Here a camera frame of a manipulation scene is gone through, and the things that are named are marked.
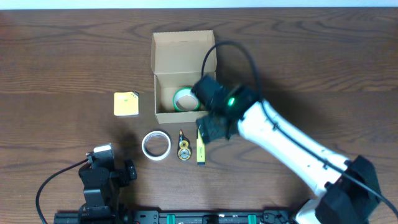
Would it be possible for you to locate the yellow highlighter marker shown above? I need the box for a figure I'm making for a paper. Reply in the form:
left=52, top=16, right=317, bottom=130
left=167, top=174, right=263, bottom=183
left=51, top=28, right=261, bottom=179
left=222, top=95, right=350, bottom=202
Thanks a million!
left=197, top=129, right=205, bottom=166

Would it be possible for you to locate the white clear tape roll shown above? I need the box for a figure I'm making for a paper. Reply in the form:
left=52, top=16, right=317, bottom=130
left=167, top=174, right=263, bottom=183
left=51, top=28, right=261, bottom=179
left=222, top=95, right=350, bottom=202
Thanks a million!
left=141, top=131, right=172, bottom=161

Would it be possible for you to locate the yellow correction tape dispenser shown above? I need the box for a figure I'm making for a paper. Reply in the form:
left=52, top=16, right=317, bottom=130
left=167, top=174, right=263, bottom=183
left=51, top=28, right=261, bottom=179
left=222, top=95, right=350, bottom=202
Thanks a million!
left=177, top=130, right=192, bottom=161

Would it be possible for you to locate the green tape roll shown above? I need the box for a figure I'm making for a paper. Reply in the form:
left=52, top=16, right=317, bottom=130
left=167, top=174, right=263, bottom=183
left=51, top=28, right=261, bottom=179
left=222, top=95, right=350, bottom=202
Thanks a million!
left=173, top=87, right=200, bottom=112

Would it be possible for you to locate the yellow sticky note pad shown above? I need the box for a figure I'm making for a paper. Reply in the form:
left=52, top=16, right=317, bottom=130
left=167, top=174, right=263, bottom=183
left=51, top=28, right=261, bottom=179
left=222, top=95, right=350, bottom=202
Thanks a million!
left=113, top=91, right=139, bottom=116

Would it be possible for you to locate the brown cardboard box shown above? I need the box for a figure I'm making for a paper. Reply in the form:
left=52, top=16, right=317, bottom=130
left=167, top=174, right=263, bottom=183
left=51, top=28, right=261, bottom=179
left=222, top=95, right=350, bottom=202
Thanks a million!
left=151, top=30, right=217, bottom=124

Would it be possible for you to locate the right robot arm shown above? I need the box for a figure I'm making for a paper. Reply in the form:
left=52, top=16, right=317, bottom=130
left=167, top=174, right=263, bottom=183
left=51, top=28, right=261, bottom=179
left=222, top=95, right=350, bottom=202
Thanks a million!
left=192, top=76, right=381, bottom=223

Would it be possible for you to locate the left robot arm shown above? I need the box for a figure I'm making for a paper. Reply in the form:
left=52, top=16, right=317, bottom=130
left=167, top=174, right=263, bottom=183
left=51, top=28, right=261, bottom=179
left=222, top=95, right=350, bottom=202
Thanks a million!
left=77, top=150, right=137, bottom=223

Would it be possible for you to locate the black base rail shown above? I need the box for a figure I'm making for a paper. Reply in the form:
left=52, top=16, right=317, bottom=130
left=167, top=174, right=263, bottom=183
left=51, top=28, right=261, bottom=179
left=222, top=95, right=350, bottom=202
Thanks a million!
left=53, top=210, right=294, bottom=224

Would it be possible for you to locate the left black cable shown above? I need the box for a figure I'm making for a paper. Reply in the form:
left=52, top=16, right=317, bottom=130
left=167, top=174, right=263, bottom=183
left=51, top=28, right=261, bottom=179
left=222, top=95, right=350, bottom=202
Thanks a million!
left=35, top=157, right=91, bottom=224

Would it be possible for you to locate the black cable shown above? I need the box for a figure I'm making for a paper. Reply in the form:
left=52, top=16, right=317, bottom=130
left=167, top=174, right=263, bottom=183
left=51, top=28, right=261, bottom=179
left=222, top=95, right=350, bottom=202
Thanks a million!
left=35, top=157, right=91, bottom=224
left=200, top=40, right=398, bottom=218

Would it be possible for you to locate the right black cable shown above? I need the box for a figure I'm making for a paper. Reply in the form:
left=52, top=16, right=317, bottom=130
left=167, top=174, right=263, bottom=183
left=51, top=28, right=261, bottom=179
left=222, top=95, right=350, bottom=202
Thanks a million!
left=200, top=40, right=398, bottom=218

